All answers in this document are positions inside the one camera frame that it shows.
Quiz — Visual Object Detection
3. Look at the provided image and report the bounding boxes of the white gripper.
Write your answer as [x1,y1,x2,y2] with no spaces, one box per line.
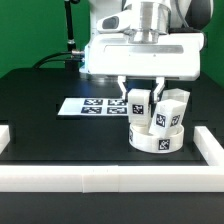
[85,33,204,104]

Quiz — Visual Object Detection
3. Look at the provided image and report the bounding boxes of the white round stool seat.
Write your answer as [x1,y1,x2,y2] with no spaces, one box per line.
[129,124,184,154]

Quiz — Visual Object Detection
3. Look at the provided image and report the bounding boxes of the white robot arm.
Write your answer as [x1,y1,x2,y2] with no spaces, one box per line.
[80,0,214,103]

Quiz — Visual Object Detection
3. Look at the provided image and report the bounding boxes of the white sheet with markers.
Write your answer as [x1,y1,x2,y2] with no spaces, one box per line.
[58,98,128,116]

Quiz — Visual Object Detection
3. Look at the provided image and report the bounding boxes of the black pole stand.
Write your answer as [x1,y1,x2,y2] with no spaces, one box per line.
[64,0,78,71]

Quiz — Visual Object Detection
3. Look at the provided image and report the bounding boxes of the white U-shaped fence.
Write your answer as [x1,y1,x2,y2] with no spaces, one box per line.
[0,126,224,193]

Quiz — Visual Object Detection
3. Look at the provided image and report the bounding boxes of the black cables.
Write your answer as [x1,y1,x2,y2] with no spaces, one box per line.
[32,49,86,70]

